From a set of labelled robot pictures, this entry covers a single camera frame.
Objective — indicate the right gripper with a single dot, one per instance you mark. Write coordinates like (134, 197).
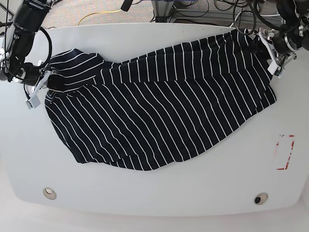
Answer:
(25, 73)

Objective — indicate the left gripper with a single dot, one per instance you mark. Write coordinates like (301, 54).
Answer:
(281, 41)

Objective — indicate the black white striped T-shirt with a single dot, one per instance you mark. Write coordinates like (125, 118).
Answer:
(169, 105)

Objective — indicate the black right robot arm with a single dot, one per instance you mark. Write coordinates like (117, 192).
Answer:
(17, 43)

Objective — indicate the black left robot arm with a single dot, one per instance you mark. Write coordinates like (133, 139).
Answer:
(283, 6)

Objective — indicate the red tape rectangle marking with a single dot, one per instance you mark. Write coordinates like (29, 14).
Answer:
(283, 151)

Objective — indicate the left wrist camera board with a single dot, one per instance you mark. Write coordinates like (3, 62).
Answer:
(279, 72)

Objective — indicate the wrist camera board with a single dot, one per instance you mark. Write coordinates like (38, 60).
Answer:
(279, 72)
(33, 103)

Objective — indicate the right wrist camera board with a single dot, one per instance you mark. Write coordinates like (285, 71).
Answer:
(33, 103)

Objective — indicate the left table cable grommet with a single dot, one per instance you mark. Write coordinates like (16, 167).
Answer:
(49, 193)

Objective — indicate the table cable grommet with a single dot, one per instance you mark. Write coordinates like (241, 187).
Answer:
(260, 198)
(49, 193)

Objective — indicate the aluminium frame stand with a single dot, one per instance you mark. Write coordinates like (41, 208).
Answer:
(162, 11)

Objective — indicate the right table cable grommet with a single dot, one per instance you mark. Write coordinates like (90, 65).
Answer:
(260, 198)

